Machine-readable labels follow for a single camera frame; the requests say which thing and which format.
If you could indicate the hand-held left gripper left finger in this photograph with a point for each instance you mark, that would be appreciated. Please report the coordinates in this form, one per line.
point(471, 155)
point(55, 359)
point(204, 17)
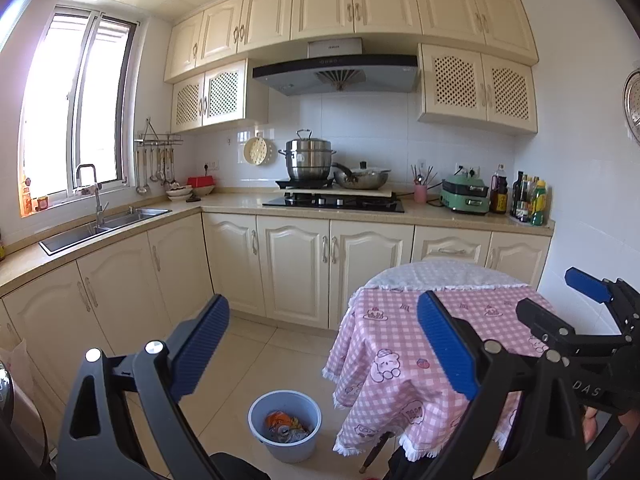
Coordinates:
point(202, 345)

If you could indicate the stainless steel steamer pot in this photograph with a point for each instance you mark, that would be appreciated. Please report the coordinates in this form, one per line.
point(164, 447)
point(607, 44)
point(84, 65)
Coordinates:
point(307, 160)

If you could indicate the crushed silver can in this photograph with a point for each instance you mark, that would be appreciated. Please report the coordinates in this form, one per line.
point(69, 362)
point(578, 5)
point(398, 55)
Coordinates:
point(286, 431)

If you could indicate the steel wok with lid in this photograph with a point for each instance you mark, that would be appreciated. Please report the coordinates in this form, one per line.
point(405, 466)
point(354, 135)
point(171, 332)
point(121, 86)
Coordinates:
point(362, 177)

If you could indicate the steel kitchen faucet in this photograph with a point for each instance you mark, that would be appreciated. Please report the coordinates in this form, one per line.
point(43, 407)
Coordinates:
point(100, 210)

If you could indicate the cream lower kitchen cabinets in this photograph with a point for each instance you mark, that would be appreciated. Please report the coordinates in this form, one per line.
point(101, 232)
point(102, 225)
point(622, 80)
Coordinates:
point(290, 265)

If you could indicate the small jars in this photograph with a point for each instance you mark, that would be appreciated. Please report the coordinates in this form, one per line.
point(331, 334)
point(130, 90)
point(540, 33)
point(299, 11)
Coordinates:
point(35, 202)

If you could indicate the steel steamer tray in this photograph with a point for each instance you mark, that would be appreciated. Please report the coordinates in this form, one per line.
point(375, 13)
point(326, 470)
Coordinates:
point(632, 107)

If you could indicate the wall outlet with plugs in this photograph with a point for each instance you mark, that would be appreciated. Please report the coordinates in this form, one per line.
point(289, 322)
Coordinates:
point(467, 169)

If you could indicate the dark glass bottle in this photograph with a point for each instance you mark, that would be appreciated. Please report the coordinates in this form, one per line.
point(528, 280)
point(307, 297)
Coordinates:
point(517, 197)

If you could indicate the pink utensil holder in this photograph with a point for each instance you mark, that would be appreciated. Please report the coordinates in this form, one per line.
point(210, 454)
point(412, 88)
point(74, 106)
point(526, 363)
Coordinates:
point(420, 194)

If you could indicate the green electric grill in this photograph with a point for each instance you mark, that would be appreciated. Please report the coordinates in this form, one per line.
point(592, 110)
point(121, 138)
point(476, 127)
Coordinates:
point(465, 197)

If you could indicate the grey range hood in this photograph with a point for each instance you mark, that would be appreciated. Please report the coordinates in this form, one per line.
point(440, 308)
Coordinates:
point(335, 77)

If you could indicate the white dotted tablecloth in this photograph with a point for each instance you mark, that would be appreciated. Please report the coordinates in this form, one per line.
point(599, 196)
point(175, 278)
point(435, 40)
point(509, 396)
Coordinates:
point(440, 275)

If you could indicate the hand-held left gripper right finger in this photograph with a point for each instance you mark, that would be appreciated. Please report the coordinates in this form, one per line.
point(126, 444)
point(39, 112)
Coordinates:
point(445, 345)

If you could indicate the wooden table leg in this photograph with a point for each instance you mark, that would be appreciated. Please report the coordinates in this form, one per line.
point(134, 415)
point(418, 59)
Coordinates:
point(374, 452)

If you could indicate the translucent plastic bag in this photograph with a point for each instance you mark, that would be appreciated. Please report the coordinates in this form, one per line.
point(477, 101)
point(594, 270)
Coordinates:
point(15, 365)

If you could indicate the sliding window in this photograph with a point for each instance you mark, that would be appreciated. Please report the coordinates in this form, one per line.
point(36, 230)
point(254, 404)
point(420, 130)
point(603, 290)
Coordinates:
point(75, 110)

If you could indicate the metal wall utensil rack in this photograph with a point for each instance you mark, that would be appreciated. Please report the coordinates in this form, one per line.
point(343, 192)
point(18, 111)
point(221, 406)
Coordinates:
point(160, 141)

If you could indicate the black gas stove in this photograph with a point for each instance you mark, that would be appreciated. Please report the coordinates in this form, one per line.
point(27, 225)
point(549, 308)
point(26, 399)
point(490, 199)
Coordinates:
point(335, 202)

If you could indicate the stainless steel double sink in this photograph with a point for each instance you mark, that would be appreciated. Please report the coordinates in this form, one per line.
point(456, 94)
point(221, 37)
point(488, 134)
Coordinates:
point(85, 232)

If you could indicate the row of hanging utensils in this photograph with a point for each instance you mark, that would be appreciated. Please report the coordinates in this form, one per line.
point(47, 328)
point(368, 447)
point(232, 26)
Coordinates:
point(141, 175)

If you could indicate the blue plastic trash bin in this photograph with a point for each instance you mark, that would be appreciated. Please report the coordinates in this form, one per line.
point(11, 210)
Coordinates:
point(260, 440)

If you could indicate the white bowl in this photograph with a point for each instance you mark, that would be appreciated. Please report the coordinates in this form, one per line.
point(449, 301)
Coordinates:
point(204, 190)

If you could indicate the pink checkered tablecloth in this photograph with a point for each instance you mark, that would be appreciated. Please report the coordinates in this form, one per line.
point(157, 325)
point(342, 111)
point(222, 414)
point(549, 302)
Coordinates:
point(380, 330)

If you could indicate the brown sauce bottle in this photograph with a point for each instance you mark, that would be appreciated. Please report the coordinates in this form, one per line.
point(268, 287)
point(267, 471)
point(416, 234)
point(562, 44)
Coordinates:
point(527, 200)

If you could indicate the large soy sauce bottle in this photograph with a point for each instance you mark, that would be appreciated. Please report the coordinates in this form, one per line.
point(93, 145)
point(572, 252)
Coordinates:
point(499, 192)

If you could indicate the yellow perforated steamer plate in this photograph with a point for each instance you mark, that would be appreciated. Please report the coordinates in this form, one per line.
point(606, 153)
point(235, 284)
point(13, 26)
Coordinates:
point(256, 151)

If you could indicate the cream lattice door cabinet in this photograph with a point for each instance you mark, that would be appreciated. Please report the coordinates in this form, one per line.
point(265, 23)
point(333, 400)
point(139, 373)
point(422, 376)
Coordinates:
point(210, 95)
point(475, 87)

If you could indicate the person's right hand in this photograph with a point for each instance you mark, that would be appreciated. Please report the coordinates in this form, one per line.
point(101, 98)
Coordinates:
point(590, 425)

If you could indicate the cream upper wall cabinets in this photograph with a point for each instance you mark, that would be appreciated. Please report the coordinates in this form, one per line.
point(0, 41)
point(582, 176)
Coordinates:
point(350, 5)

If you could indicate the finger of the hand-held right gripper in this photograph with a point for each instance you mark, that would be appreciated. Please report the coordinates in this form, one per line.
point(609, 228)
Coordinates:
point(585, 282)
point(545, 317)

